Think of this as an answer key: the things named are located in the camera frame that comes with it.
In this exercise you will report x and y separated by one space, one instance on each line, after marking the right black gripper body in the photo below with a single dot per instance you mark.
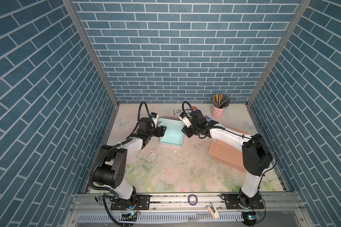
192 129

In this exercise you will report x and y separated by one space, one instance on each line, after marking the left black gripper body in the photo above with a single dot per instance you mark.
157 132

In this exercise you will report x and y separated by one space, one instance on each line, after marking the light blue paper box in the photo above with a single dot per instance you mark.
173 135

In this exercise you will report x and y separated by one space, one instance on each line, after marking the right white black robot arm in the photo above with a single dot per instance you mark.
256 155

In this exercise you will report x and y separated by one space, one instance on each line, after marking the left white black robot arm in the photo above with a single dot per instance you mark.
108 170

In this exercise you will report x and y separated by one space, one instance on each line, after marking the white pencil box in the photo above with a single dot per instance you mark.
187 109

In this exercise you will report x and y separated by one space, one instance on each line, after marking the pink flat paper box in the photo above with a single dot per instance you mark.
227 149

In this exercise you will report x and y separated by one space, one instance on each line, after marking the pink pen cup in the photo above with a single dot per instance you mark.
217 112

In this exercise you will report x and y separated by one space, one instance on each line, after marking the colored pencils bundle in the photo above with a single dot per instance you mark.
221 101

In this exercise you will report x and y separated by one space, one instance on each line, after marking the purple tape roll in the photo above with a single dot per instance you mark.
192 200

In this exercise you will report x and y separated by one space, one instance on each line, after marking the white pink small tool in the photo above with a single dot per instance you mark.
211 208

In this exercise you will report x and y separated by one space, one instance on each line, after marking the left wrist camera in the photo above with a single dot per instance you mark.
154 117

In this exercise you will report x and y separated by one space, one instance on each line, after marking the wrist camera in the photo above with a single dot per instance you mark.
186 120
154 117

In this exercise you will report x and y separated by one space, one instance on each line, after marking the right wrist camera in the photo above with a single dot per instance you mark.
186 120

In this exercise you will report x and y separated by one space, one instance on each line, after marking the metal base rail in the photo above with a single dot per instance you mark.
271 209

